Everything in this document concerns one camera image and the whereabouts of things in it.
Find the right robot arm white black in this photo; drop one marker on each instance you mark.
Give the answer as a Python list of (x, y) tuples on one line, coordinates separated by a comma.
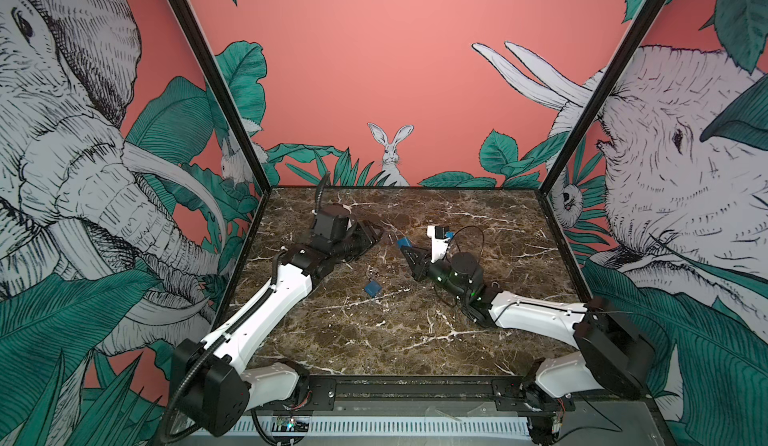
[(611, 352)]

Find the white slotted cable duct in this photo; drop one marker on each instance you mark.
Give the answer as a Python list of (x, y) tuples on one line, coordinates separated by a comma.
[(440, 426)]

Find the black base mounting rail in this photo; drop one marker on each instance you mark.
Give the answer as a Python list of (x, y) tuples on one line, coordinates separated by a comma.
[(505, 393)]

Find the right black frame post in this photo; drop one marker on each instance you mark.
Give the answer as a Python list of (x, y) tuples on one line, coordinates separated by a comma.
[(644, 19)]

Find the left black frame post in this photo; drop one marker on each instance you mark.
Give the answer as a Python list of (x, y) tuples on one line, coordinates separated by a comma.
[(206, 60)]

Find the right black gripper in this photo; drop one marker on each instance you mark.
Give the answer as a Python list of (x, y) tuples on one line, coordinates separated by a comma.
[(425, 266)]

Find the blue padlock front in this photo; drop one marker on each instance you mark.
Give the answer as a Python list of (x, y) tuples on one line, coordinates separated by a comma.
[(403, 242)]

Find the black frame post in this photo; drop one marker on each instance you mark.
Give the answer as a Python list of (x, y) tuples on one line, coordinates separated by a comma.
[(206, 60), (644, 19)]

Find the small green circuit board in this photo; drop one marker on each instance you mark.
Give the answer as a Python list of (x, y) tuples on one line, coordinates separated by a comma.
[(285, 425)]

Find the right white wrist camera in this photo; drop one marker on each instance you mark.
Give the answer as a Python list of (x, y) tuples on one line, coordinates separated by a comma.
[(440, 237)]

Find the blue padlock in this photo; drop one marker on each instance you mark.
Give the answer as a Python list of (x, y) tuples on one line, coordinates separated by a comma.
[(373, 289), (403, 242)]

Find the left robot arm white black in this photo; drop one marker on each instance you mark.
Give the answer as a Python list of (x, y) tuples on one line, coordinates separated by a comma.
[(212, 383)]

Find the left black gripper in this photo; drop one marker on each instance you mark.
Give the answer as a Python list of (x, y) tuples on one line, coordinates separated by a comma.
[(367, 234)]

